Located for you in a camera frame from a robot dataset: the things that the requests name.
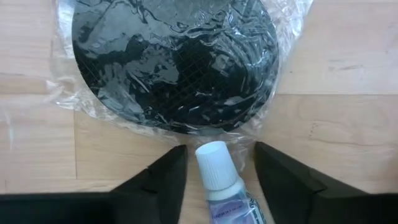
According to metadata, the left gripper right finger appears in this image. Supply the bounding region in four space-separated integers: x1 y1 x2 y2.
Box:
254 141 398 224

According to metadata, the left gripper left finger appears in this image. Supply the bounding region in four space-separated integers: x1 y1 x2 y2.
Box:
110 144 189 224

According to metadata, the black round pad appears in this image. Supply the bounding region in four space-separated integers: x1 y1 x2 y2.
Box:
46 0 313 162

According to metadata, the small white-capped toothpaste tube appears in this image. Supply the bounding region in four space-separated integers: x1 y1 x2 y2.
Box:
195 140 268 224

